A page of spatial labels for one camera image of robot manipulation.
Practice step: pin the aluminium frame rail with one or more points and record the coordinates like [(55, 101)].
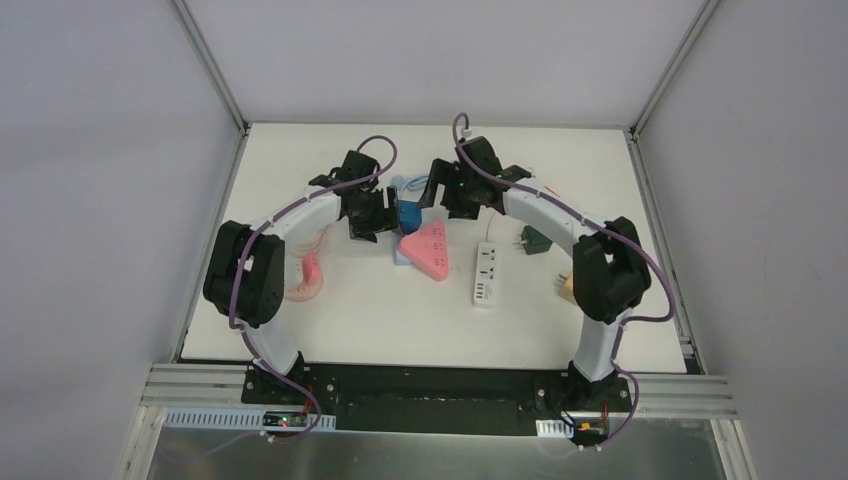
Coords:
[(668, 396)]

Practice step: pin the beige cube socket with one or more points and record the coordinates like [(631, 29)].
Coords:
[(566, 287)]

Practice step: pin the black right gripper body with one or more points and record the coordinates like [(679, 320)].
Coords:
[(448, 195)]

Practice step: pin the light blue power strip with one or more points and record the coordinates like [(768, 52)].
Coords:
[(400, 259)]

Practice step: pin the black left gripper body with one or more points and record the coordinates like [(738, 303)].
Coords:
[(374, 213)]

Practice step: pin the dark green cube socket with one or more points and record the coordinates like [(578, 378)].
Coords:
[(533, 242)]

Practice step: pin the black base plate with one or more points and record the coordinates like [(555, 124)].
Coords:
[(434, 400)]

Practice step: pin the pink triangular power strip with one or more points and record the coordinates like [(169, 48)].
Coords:
[(427, 249)]

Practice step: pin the pink round socket base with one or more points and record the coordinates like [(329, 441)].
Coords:
[(311, 280)]

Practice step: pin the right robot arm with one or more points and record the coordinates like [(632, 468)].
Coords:
[(610, 271)]

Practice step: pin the blue cube socket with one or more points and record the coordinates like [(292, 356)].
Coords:
[(409, 217)]

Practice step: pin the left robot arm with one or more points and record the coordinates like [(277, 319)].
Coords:
[(246, 279)]

